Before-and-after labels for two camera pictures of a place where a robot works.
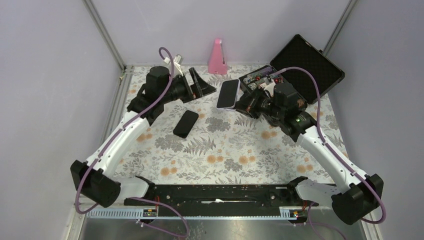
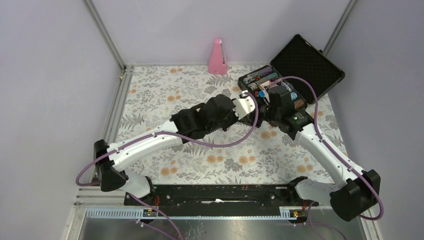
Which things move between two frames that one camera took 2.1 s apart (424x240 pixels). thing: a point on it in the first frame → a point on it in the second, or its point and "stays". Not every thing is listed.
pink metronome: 216,64 stays
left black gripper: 193,93 → 234,119
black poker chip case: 298,52 stays
